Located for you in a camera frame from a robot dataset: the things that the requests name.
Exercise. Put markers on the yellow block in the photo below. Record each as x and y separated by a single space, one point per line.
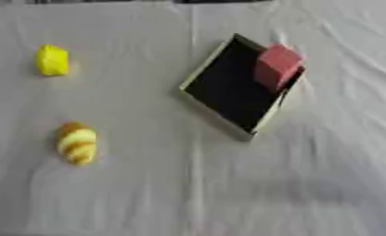
52 60

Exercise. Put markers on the yellow brown striped toy bread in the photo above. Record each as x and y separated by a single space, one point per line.
77 143

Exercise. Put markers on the open box with black inside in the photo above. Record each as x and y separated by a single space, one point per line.
228 89

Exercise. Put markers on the pink cube block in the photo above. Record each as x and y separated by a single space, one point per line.
277 66

